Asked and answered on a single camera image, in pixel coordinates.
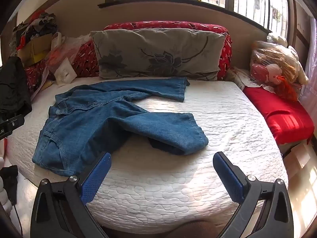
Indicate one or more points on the clear plastic bag of toys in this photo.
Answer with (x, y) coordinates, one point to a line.
(272, 64)

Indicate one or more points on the pale box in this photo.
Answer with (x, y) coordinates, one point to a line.
(301, 157)

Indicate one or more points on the dark green garment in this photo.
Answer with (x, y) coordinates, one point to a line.
(12, 86)

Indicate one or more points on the white sheer curtain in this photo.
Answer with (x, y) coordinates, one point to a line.
(312, 74)

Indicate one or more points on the long red floral bolster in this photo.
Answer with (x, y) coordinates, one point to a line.
(173, 26)

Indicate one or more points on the cardboard box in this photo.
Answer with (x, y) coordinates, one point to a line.
(34, 47)

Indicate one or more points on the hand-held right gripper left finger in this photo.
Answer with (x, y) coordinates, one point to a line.
(95, 176)

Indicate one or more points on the clear plastic bag orange contents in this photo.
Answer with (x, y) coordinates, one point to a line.
(62, 54)

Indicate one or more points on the pile of mixed clothes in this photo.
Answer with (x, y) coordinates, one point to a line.
(39, 22)

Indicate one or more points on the blue denim pants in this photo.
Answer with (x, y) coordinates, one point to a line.
(99, 119)

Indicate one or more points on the black crumpled cloth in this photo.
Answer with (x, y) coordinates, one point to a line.
(10, 178)

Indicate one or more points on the white quilted mattress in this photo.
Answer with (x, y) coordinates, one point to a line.
(173, 178)

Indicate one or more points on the grey floral pillow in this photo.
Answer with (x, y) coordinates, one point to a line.
(158, 54)

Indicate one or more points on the white bottle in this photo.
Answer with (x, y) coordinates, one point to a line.
(57, 39)

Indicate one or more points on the window frame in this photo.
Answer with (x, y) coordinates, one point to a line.
(173, 1)

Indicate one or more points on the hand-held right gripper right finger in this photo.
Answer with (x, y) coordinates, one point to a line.
(229, 178)

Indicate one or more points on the white patterned cloth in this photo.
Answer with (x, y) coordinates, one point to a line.
(237, 76)

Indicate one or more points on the white paper packet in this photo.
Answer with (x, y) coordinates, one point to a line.
(64, 72)

